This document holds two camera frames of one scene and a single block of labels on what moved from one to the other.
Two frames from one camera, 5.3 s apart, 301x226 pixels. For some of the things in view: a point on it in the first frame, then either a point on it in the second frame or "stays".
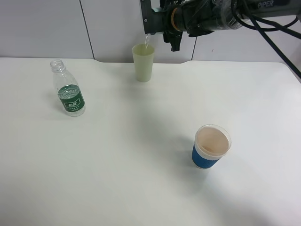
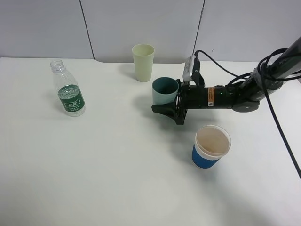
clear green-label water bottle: x=68 y=89 stays
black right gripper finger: x=174 y=37 -> x=169 y=110
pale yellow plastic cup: x=143 y=55 stays
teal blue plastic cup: x=157 y=20 -> x=164 y=90
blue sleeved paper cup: x=211 y=142 stays
